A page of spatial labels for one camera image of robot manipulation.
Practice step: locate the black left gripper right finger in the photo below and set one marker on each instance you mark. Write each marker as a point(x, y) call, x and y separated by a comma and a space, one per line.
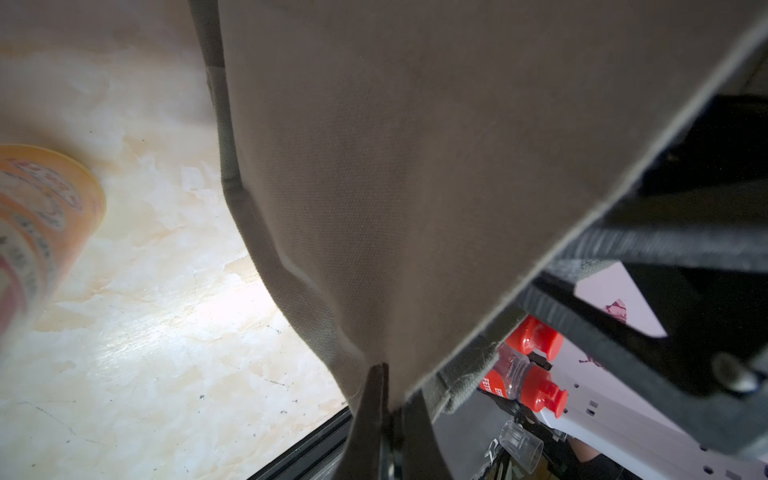
point(417, 453)

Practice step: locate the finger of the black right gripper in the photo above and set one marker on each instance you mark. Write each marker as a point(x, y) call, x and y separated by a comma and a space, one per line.
point(678, 380)
point(719, 228)

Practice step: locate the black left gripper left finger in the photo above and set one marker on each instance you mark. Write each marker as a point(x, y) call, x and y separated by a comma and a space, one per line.
point(366, 453)

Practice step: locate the grey-green shopping bag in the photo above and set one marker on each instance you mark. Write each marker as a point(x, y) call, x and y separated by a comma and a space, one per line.
point(400, 170)

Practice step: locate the clear glass jar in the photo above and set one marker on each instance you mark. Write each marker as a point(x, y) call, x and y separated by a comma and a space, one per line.
point(524, 447)

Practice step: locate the dark green bottle red cap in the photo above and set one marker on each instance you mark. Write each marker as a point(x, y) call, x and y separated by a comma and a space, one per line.
point(533, 335)

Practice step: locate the orange bottle yellow cap rear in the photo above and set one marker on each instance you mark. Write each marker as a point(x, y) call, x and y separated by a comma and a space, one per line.
point(51, 205)

